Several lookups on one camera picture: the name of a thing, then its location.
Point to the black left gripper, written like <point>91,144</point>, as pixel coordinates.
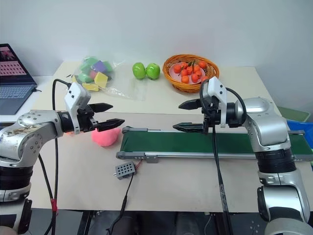
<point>86,120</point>

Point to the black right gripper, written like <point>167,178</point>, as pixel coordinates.
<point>210,115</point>

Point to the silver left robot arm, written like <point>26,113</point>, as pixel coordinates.
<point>27,137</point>

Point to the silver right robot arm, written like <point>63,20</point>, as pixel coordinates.
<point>269,132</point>

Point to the green conveyor belt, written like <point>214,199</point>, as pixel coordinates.
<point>195,144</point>

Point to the pink soft toy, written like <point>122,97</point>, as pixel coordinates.
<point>106,137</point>

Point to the flat yellow foam block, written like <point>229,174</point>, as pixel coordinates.
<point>90,87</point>

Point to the clear plastic bag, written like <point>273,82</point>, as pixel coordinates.
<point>122,85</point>

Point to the large yellow foam block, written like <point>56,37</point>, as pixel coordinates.
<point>101,79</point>

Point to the small toy orange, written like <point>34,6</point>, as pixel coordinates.
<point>194,77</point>
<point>185,79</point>
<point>196,69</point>
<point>185,72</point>
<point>184,65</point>
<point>190,69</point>
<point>177,68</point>
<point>202,64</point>

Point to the orange wicker basket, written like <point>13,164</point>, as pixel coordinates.
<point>168,80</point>

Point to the green foam block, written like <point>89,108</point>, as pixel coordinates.
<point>109,66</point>
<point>91,61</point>
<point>84,77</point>

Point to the pink foam block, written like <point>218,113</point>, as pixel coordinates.
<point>92,73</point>

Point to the purple foam block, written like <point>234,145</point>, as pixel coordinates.
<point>100,66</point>

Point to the green toy apple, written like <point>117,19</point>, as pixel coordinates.
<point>153,71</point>
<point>139,71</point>

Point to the grey perforated control box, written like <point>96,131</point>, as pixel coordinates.
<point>124,170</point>

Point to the dark blue laptop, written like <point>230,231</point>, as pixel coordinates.
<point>11,80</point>

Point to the blue plastic bin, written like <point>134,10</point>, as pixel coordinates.
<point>303,127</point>

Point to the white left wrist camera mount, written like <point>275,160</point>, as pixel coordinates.
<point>74,94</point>

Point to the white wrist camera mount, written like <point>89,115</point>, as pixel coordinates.
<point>74,94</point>
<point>218,89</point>

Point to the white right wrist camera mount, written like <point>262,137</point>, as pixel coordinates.
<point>218,89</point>

